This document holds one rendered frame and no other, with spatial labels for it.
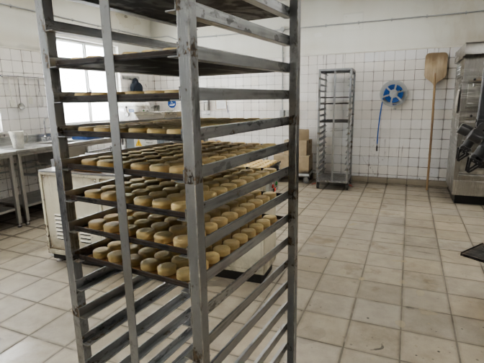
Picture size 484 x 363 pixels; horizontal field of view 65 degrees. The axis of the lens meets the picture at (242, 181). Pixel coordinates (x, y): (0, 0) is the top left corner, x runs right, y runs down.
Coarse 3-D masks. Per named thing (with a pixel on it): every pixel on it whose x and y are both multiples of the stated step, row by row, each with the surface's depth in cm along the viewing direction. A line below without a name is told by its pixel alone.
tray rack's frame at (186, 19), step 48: (48, 0) 98; (192, 0) 77; (48, 48) 99; (192, 48) 79; (48, 96) 102; (192, 96) 80; (192, 144) 82; (192, 192) 84; (192, 240) 87; (192, 288) 90; (192, 336) 93
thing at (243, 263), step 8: (272, 208) 301; (264, 240) 286; (272, 240) 307; (256, 248) 288; (264, 248) 288; (272, 248) 308; (248, 256) 292; (256, 256) 289; (232, 264) 298; (240, 264) 296; (248, 264) 293; (224, 272) 306; (232, 272) 303; (240, 272) 301; (256, 272) 292; (264, 272) 292; (248, 280) 299; (256, 280) 297
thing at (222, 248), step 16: (256, 224) 133; (224, 240) 123; (240, 240) 120; (96, 256) 111; (112, 256) 108; (144, 256) 109; (160, 256) 107; (176, 256) 106; (208, 256) 106; (224, 256) 111; (160, 272) 99; (176, 272) 97
